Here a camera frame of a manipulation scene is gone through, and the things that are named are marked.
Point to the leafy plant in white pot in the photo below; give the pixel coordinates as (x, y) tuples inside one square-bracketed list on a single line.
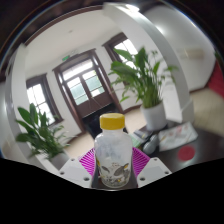
[(40, 133), (153, 116)]

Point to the flat round red coaster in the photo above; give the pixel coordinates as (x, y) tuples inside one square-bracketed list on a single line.
[(186, 153)]

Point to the white wall radiator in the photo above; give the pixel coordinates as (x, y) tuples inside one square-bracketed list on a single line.
[(191, 54)]

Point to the green exit sign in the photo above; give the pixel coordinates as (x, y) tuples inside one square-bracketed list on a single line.
[(65, 58)]

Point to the green cloth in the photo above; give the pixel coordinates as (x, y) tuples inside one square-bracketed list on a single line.
[(137, 140)]

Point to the yellow-capped clear plastic bottle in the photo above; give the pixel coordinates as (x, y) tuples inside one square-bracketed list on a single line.
[(113, 151)]

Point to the brown framed window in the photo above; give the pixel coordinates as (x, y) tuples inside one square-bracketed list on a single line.
[(38, 98), (125, 45)]

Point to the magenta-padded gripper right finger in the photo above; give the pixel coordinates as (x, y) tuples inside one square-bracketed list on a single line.
[(153, 170)]

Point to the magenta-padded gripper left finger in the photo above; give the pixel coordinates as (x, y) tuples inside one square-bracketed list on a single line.
[(75, 170)]

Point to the brown wooden double door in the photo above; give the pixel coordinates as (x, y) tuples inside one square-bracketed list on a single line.
[(85, 86)]

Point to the red carpeted staircase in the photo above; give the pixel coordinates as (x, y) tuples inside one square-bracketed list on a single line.
[(217, 80)]

